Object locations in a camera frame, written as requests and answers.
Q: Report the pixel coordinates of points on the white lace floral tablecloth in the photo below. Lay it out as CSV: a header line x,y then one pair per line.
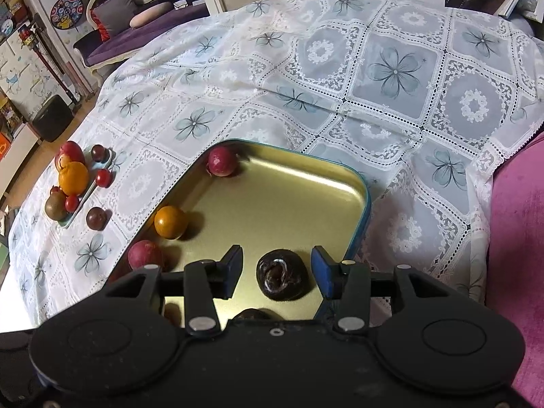
x,y
382,136

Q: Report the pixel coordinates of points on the red radish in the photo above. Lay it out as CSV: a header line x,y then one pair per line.
x,y
222,160
144,255

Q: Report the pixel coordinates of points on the red apple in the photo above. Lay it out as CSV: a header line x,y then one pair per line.
x,y
71,151

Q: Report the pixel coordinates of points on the brown kiwi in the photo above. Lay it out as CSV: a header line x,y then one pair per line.
x,y
55,207

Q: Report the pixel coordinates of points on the black round ottoman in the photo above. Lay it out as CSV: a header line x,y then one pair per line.
x,y
53,119

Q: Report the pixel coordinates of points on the beige bolster pillow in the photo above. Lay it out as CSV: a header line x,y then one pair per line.
x,y
150,15

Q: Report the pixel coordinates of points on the purple chaise sofa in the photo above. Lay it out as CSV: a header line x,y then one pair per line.
x,y
140,38

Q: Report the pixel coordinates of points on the red cushion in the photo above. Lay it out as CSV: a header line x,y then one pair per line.
x,y
101,27

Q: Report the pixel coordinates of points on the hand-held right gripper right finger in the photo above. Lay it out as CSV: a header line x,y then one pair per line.
x,y
322,272

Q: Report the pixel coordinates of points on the white low cabinet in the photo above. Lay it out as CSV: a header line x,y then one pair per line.
x,y
19,153

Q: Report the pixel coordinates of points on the dark purple plum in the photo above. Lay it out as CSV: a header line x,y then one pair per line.
x,y
98,152
96,219

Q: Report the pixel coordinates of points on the white cartoon print cabinet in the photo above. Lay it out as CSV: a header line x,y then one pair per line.
x,y
21,72

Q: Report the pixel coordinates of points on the grey cushion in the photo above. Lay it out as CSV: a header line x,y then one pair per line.
x,y
114,12

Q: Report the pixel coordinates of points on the small orange tangerine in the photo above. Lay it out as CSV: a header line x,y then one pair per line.
x,y
171,222

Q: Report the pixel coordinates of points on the light green rectangular plate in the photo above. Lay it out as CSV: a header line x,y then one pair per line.
x,y
87,191

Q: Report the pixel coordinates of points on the red stick vacuum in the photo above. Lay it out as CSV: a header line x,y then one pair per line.
x,y
42,57

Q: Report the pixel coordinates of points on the gold tin tray blue rim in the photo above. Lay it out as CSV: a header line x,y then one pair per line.
x,y
276,204

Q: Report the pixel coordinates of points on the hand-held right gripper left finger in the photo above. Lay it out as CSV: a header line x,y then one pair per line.
x,y
232,270

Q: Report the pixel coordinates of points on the magenta plush cloth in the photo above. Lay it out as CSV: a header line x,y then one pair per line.
x,y
518,263

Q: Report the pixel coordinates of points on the round dartboard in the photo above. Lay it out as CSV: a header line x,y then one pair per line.
x,y
66,12

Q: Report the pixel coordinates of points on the large orange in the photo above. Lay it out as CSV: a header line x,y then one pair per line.
x,y
73,177

